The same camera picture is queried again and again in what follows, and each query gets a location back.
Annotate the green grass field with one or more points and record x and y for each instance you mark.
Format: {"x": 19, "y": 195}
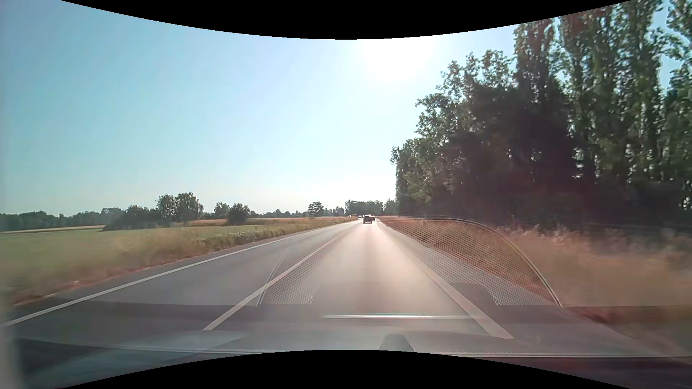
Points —
{"x": 108, "y": 251}

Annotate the dry grass verge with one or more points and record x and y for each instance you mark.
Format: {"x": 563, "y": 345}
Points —
{"x": 594, "y": 264}

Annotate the clump of trees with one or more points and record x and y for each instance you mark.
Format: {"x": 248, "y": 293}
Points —
{"x": 173, "y": 208}

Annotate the distant line of trees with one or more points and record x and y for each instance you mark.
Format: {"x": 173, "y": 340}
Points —
{"x": 54, "y": 219}

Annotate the road markings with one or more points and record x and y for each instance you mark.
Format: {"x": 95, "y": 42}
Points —
{"x": 254, "y": 296}

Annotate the row of tall trees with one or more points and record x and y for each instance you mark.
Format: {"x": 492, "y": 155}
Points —
{"x": 546, "y": 140}

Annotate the round bush tree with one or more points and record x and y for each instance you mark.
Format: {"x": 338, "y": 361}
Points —
{"x": 238, "y": 214}

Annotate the grey asphalt road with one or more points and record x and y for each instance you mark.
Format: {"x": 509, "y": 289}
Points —
{"x": 367, "y": 264}

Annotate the car's own bonnet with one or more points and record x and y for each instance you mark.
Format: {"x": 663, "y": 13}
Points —
{"x": 346, "y": 340}

